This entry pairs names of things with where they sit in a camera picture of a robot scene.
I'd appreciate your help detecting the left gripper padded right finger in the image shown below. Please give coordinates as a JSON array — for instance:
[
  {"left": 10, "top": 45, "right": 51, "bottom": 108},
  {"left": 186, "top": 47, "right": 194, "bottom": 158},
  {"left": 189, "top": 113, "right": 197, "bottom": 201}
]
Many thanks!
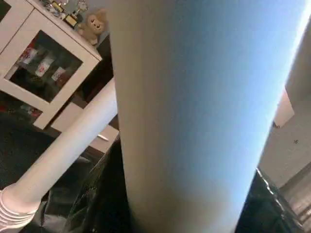
[{"left": 235, "top": 167, "right": 311, "bottom": 233}]

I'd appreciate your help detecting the white glass-door cabinet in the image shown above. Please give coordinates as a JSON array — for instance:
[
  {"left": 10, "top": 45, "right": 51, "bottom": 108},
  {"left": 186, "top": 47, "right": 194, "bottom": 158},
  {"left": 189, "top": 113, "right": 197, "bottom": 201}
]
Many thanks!
[{"left": 0, "top": 0, "right": 103, "bottom": 130}]

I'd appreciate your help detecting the black work mat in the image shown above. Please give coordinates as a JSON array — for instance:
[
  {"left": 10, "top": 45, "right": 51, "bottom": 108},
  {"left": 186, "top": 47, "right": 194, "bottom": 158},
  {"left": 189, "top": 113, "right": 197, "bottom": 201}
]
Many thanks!
[{"left": 0, "top": 113, "right": 105, "bottom": 233}]

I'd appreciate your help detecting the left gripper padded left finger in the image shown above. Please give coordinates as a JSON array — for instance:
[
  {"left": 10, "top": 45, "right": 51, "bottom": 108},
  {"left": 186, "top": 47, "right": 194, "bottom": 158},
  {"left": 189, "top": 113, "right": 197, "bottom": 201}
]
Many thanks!
[{"left": 62, "top": 140, "right": 133, "bottom": 233}]

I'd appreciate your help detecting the brown teddy bear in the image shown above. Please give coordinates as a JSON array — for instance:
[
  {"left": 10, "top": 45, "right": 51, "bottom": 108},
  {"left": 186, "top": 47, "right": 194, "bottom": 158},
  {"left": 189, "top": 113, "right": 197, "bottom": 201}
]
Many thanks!
[{"left": 77, "top": 9, "right": 109, "bottom": 47}]

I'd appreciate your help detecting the white plastic table leg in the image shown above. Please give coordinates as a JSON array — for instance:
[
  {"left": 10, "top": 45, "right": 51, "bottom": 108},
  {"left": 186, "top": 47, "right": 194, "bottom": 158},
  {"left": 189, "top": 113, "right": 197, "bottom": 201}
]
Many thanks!
[
  {"left": 107, "top": 0, "right": 311, "bottom": 233},
  {"left": 0, "top": 77, "right": 120, "bottom": 230}
]

